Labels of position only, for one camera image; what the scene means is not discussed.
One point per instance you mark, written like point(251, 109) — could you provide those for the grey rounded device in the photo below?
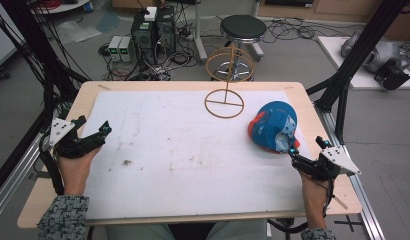
point(379, 51)

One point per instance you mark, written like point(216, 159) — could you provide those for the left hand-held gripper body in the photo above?
point(64, 146)

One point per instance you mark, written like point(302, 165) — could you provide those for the white floor board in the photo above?
point(336, 56)

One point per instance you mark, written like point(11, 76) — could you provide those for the blue and orange cap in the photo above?
point(274, 126)

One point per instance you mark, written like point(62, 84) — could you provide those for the person's legs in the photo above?
point(139, 233)

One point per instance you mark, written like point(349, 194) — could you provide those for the black metal frame post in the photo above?
point(356, 56)

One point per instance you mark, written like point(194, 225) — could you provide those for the black round stool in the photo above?
point(243, 28)

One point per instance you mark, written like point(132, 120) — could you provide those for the person's left hand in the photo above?
point(74, 173)

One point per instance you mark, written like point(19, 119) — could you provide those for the clear plastic sheet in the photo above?
point(76, 31)

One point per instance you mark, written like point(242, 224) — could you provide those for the white round table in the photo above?
point(59, 6)

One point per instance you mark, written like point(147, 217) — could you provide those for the black computer tower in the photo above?
point(165, 31)
point(143, 40)

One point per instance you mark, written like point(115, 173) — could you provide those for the grey power supply unit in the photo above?
point(114, 48)
point(127, 49)

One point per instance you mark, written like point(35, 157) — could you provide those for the white box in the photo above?
point(151, 13)

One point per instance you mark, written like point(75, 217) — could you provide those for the grey metal table leg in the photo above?
point(200, 33)

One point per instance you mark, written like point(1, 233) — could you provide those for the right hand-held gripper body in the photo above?
point(339, 160)

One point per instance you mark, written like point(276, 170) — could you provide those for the person's right hand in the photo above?
point(314, 193)

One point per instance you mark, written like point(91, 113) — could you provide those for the aluminium rail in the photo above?
point(353, 196)
point(13, 180)

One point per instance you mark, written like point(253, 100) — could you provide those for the white table mat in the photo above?
point(186, 160)

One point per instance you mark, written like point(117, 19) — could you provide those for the black device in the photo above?
point(393, 76)

